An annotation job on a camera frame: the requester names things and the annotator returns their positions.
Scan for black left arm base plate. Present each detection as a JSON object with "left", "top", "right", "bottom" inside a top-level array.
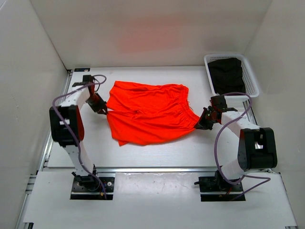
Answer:
[{"left": 70, "top": 174, "right": 115, "bottom": 200}]

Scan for orange shorts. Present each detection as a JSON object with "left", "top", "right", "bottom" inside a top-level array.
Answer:
[{"left": 107, "top": 81, "right": 199, "bottom": 146}]

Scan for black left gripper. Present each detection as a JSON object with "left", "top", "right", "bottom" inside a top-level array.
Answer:
[{"left": 85, "top": 93, "right": 108, "bottom": 115}]

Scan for black corner label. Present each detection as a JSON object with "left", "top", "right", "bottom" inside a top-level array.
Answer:
[{"left": 74, "top": 68, "right": 90, "bottom": 72}]

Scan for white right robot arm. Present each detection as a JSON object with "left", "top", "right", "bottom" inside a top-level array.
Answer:
[{"left": 194, "top": 93, "right": 277, "bottom": 191}]

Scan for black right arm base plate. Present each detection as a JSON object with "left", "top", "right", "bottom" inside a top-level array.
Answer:
[{"left": 194, "top": 177, "right": 246, "bottom": 202}]

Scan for white plastic basket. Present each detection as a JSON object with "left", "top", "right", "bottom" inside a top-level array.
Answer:
[{"left": 204, "top": 53, "right": 260, "bottom": 102}]

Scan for black folded shorts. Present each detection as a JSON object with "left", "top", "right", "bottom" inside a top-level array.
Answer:
[{"left": 208, "top": 58, "right": 246, "bottom": 95}]

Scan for aluminium table edge rail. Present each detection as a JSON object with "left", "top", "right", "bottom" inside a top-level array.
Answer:
[{"left": 39, "top": 66, "right": 272, "bottom": 174}]

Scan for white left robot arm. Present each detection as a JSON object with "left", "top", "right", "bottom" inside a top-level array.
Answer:
[{"left": 49, "top": 74, "right": 108, "bottom": 193}]

